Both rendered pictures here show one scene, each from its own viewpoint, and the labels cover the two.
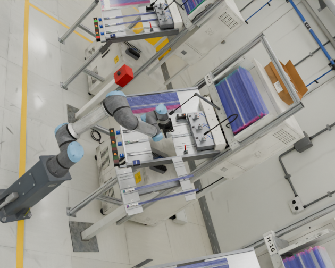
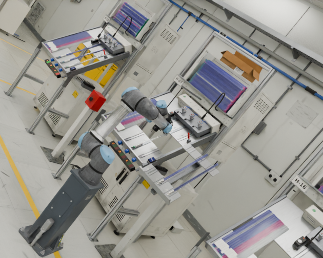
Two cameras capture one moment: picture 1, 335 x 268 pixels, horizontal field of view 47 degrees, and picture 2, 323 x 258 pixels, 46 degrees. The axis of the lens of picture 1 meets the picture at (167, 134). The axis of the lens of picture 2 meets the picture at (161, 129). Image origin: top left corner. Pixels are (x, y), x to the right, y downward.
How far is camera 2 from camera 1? 0.94 m
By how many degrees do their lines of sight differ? 17
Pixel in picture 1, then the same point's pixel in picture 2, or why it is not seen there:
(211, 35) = (157, 52)
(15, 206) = (52, 233)
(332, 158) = (286, 129)
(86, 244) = not seen: outside the picture
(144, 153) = (153, 152)
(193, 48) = (143, 67)
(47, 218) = (76, 246)
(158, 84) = not seen: hidden behind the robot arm
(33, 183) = (69, 200)
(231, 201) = (212, 199)
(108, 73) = (70, 108)
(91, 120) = (114, 120)
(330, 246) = not seen: outside the picture
